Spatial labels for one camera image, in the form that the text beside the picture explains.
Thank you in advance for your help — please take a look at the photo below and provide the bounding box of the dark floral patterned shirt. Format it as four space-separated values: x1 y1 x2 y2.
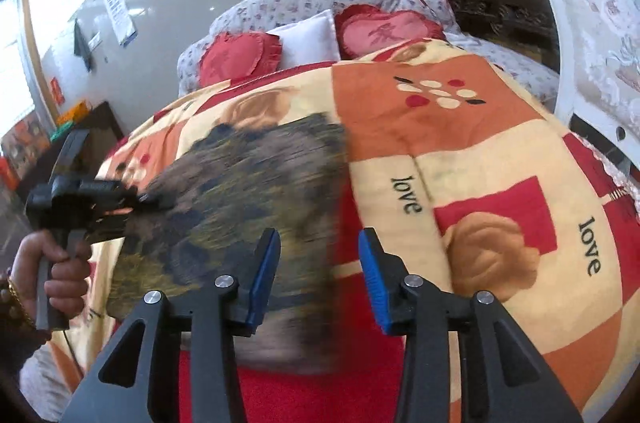
106 113 346 374

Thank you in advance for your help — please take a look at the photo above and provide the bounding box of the person's left hand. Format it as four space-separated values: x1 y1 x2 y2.
10 230 92 319

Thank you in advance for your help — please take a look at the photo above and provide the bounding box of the dark wooden nightstand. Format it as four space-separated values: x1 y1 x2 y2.
16 101 124 203

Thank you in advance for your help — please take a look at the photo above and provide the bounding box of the orange red patchwork blanket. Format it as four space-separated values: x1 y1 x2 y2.
46 38 640 423

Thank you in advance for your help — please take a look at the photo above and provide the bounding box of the left red heart pillow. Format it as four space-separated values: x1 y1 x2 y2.
198 32 282 87

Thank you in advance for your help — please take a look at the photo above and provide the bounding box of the red heart pillow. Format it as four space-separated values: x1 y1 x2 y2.
198 32 282 87
334 5 446 59

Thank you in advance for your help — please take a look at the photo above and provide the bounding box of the white square pillow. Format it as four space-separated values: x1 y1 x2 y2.
269 10 341 71

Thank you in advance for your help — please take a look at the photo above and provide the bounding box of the floral padded headboard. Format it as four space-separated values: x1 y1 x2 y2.
177 0 560 108

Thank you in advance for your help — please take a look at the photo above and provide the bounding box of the right red heart pillow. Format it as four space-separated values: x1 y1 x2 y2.
334 5 446 59

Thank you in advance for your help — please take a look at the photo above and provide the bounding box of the white ornate upholstered chair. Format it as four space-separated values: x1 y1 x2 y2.
548 0 639 165

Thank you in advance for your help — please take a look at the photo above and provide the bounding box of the dark cloth hanging on wall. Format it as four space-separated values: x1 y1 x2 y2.
74 20 93 72

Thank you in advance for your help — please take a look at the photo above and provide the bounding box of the wall calendar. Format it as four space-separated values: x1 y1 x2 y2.
103 0 137 48

